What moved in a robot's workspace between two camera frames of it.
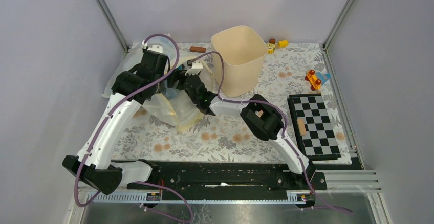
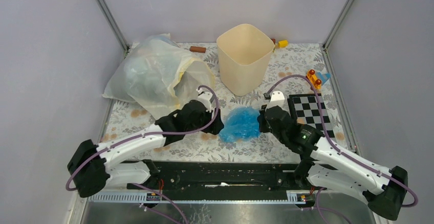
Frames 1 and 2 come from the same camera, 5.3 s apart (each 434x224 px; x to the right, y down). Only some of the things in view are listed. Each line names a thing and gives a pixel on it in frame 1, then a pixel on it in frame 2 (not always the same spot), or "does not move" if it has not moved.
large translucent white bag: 177,88 does not move
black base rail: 199,175 does not move
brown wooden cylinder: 197,49 does not move
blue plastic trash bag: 169,93 -> 240,124
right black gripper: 186,76 -> 261,119
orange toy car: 315,83 does not move
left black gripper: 161,74 -> 217,126
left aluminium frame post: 108,14 does not move
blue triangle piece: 323,77 does not move
